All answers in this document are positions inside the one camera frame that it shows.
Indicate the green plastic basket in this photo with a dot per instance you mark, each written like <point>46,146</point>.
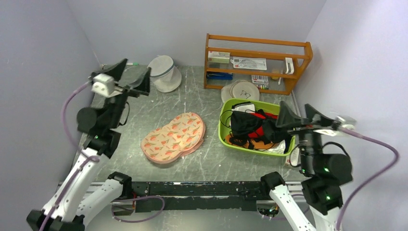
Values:
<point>224,131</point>

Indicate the round white mesh bag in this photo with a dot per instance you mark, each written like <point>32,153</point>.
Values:
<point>240,89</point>

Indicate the orange wooden shelf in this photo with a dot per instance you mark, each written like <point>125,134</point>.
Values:
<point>274,51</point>

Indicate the marker pen pack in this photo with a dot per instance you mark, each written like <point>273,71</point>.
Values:
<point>262,82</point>

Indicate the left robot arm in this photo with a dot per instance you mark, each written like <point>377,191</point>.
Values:
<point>71,209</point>

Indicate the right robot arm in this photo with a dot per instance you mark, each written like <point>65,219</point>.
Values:
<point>326,173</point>

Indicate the white silver device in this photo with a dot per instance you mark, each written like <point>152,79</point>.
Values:
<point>289,66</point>

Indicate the white cylindrical mesh bag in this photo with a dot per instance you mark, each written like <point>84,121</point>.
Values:
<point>165,76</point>

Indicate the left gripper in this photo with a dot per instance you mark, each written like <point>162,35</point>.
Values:
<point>143,88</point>

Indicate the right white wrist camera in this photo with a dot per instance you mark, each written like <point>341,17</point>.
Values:
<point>341,121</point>

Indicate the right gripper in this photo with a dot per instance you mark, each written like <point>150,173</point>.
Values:
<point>314,117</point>

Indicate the red bra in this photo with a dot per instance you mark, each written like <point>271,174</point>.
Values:
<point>262,125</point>

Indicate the white box on shelf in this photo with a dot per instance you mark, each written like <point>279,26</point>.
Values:
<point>218,57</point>

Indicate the white flat packet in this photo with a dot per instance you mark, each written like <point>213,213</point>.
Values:
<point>249,63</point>

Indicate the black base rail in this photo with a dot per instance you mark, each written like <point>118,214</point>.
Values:
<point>205,195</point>

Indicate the small white red box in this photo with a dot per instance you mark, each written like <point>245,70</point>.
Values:
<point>293,159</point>

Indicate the pink floral laundry bag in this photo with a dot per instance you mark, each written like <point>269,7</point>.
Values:
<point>183,135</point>

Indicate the white bra black trim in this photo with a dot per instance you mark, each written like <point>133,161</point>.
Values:
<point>245,107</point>

